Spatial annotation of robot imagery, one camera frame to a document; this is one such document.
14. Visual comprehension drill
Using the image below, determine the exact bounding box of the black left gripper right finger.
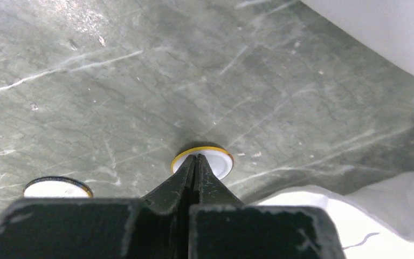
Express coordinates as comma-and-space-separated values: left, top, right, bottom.
189, 155, 345, 258

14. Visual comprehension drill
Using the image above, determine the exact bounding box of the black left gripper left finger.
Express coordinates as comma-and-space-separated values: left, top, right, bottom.
0, 155, 197, 258

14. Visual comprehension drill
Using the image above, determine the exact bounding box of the white button-up shirt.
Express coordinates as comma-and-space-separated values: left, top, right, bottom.
259, 1, 414, 258

